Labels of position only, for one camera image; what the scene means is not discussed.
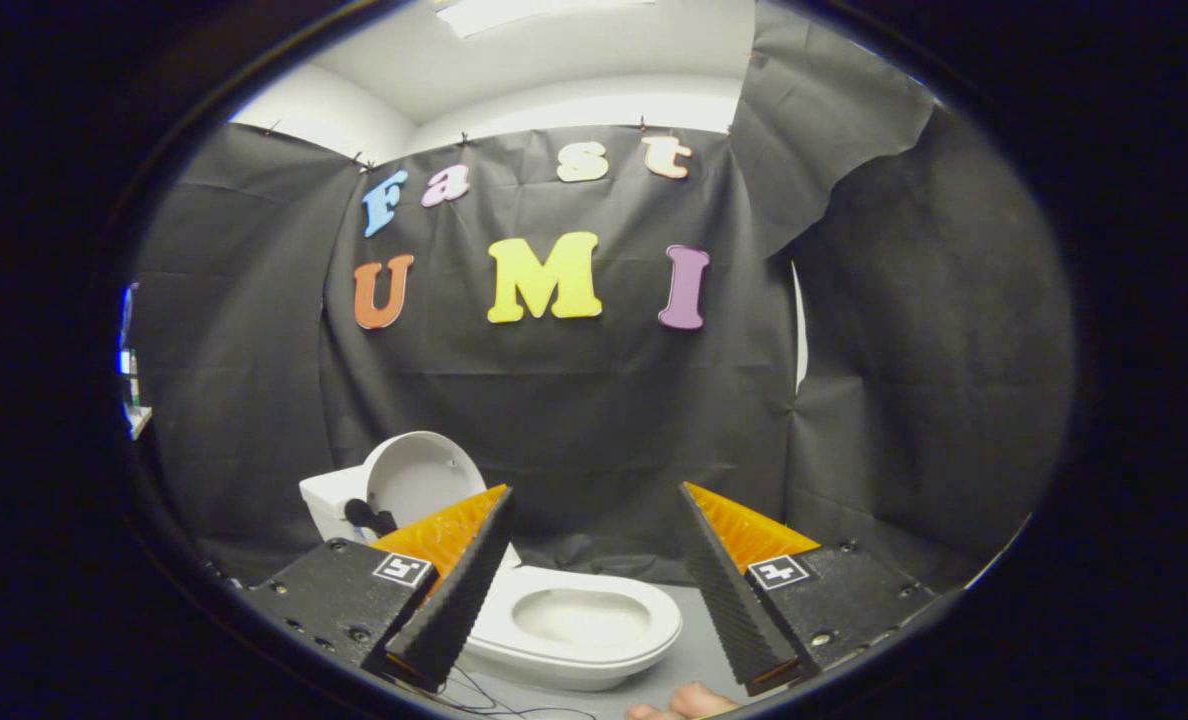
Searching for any black backdrop cloth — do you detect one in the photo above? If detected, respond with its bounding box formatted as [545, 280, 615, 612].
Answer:
[129, 0, 1075, 591]

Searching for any white toilet lid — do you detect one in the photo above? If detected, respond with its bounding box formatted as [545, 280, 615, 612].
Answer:
[344, 431, 488, 541]

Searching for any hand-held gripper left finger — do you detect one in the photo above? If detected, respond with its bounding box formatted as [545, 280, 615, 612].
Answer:
[242, 484, 516, 693]

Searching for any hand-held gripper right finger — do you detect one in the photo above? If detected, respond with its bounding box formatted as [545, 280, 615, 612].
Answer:
[676, 482, 945, 698]

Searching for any tangle of black cables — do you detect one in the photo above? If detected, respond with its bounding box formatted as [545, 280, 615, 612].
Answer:
[394, 665, 595, 719]

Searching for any white toilet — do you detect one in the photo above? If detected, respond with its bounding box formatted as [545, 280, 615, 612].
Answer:
[299, 465, 683, 693]

